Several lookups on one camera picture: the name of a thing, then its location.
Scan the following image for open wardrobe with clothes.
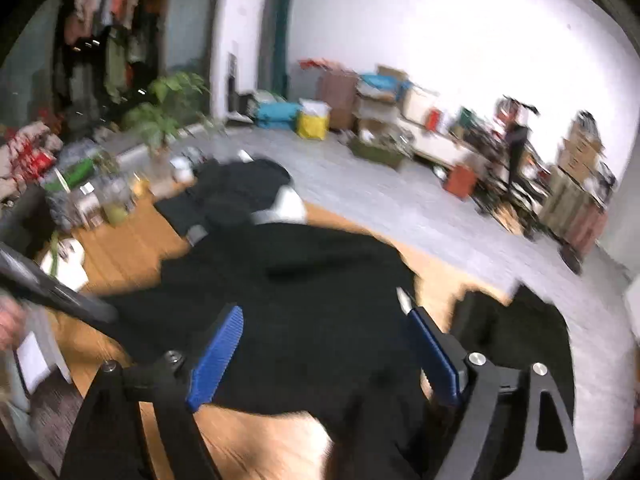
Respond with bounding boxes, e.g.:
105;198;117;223
52;0;171;126

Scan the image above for teal curtain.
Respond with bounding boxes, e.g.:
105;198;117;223
270;0;298;101

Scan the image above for beige cabinet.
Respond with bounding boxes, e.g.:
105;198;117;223
537;167;608;256

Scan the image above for black cloth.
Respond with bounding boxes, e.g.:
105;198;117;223
447;284;576;411

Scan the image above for white garment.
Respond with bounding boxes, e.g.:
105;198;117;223
250;185;308;226

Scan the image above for blue bag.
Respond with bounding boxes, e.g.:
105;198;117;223
255;101;303;131

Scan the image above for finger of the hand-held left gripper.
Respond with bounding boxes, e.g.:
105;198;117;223
30;272;120;325

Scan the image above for green crate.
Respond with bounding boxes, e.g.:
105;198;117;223
350;137;407;171

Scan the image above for person's left hand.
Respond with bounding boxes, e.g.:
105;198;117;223
0;296;27;353

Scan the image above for green potted plant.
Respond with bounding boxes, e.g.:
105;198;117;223
122;72;211;153

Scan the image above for dark knit cloth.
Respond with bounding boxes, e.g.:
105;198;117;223
25;380;88;476

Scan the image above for white notebook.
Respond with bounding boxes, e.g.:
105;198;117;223
12;305;73;396

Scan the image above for red box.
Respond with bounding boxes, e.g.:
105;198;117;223
444;162;476;201

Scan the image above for black sweater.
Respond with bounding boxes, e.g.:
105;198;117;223
97;220;436;421

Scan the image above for low white cabinet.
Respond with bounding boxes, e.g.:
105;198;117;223
400;115;481;168

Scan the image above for glass jars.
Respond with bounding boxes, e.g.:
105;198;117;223
47;142;138;231

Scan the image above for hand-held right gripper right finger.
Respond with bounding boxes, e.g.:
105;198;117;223
407;306;586;480

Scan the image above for black cluttered rack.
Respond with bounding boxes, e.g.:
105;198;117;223
472;95;556;238

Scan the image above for light green cloth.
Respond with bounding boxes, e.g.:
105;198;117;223
0;350;36;441

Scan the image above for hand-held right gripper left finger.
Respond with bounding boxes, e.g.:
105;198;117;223
60;304;246;480

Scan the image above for yellow bag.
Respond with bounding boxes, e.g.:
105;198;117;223
296;101;332;141

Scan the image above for white paper sheet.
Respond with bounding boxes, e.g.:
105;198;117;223
39;237;91;293

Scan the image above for red patterned cloth pile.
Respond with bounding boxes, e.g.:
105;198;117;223
0;122;63;196

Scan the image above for brown cardboard box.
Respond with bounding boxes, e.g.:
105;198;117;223
315;67;361;131

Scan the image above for stack of cardboard boxes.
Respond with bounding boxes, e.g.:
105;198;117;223
555;110;608;186

